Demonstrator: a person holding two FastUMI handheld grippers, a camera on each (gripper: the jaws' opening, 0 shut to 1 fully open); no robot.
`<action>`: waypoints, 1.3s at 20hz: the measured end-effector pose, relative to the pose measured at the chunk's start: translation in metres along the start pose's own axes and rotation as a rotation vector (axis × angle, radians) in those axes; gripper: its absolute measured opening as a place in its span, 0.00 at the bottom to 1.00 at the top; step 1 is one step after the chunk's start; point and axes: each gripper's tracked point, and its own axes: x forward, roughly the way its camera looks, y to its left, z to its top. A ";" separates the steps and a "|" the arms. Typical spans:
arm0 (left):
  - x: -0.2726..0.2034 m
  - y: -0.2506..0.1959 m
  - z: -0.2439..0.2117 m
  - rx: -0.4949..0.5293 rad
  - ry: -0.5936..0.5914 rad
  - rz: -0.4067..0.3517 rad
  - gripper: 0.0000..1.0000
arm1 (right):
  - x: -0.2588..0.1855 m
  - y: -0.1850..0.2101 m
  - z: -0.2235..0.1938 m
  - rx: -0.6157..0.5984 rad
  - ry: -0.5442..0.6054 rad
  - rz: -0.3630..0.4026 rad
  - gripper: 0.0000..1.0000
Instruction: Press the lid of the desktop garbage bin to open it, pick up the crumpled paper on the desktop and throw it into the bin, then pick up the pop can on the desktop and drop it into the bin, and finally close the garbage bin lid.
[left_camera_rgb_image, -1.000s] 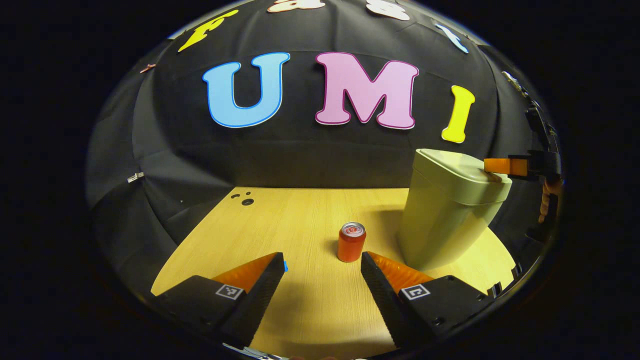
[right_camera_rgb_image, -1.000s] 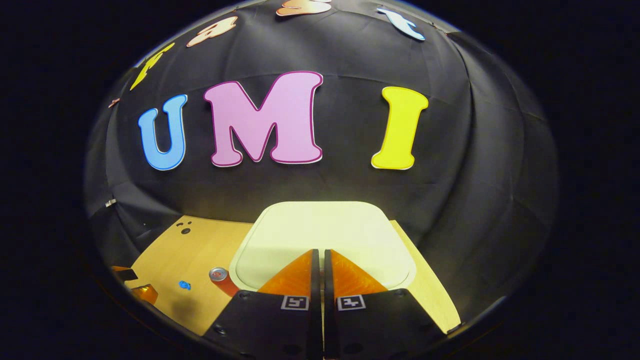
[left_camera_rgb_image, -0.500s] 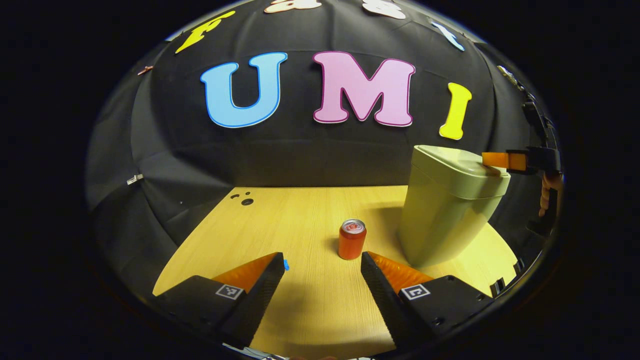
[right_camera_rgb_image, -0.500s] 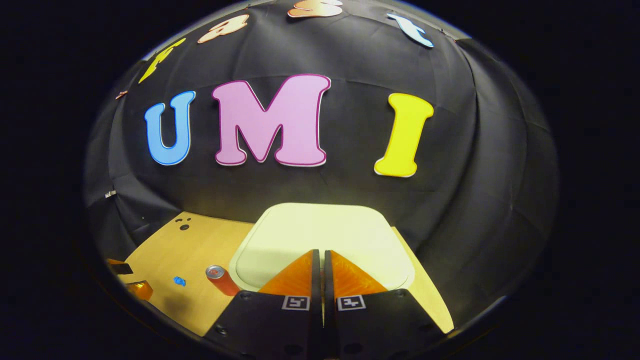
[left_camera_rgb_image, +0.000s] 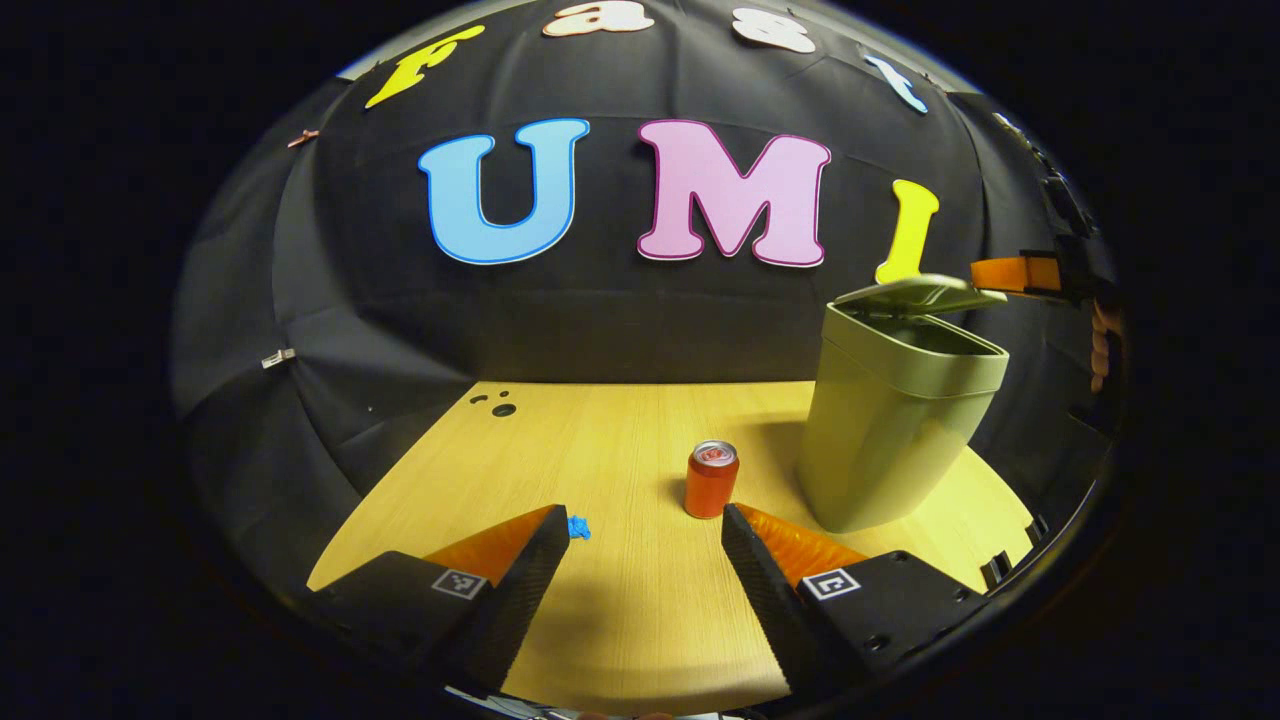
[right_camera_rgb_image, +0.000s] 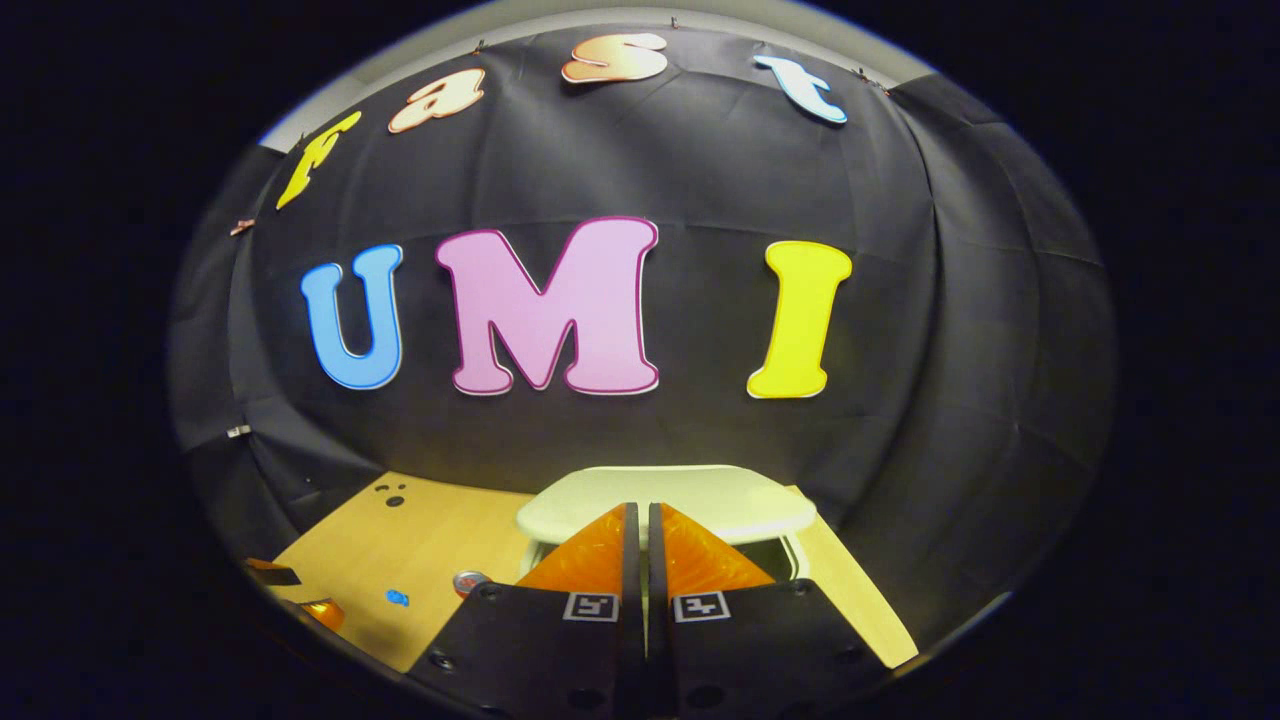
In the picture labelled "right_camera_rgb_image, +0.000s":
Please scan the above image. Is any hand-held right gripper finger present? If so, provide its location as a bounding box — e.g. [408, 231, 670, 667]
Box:
[647, 502, 891, 720]
[405, 502, 646, 720]

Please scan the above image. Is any pale green desktop garbage bin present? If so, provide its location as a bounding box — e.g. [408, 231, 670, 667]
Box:
[516, 465, 818, 601]

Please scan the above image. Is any wooden desktop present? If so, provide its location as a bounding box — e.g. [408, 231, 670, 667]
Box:
[270, 472, 919, 673]

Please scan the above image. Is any black backdrop cloth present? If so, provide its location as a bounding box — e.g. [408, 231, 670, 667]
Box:
[168, 22, 1116, 651]

